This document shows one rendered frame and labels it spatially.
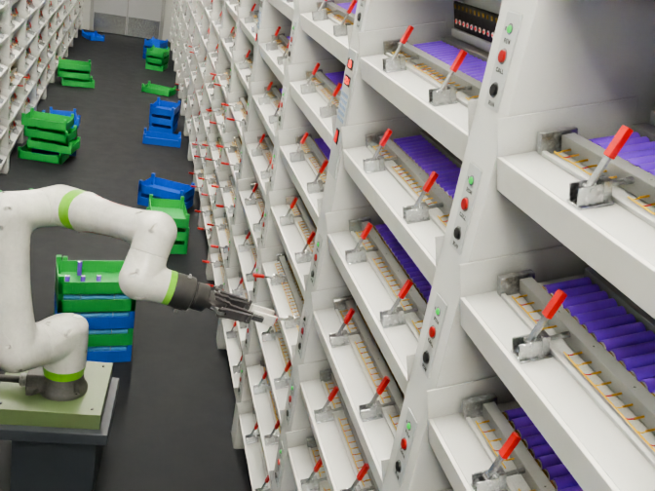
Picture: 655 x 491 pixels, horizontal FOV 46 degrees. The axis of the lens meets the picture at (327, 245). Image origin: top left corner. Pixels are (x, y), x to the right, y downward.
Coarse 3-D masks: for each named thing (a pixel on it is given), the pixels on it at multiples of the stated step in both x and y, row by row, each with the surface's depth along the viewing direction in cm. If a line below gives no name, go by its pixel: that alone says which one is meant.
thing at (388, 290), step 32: (352, 224) 172; (384, 224) 171; (352, 256) 159; (384, 256) 155; (352, 288) 155; (384, 288) 148; (416, 288) 143; (384, 320) 135; (416, 320) 137; (384, 352) 134
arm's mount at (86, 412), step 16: (96, 368) 255; (112, 368) 261; (0, 384) 237; (16, 384) 238; (96, 384) 246; (0, 400) 229; (16, 400) 230; (32, 400) 232; (48, 400) 233; (80, 400) 236; (96, 400) 237; (0, 416) 226; (16, 416) 227; (32, 416) 228; (48, 416) 228; (64, 416) 229; (80, 416) 230; (96, 416) 231
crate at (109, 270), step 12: (60, 264) 311; (72, 264) 315; (84, 264) 316; (96, 264) 318; (108, 264) 320; (120, 264) 322; (60, 276) 294; (72, 276) 312; (108, 276) 318; (60, 288) 296; (72, 288) 298; (84, 288) 300; (96, 288) 302; (108, 288) 303; (120, 288) 305
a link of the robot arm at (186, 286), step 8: (184, 280) 199; (192, 280) 201; (176, 288) 197; (184, 288) 198; (192, 288) 199; (176, 296) 198; (184, 296) 198; (192, 296) 199; (168, 304) 199; (176, 304) 199; (184, 304) 199; (176, 312) 204
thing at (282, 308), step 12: (264, 252) 250; (276, 252) 251; (264, 264) 250; (276, 264) 249; (276, 288) 234; (276, 300) 228; (276, 312) 226; (288, 312) 221; (288, 336) 209; (288, 348) 207
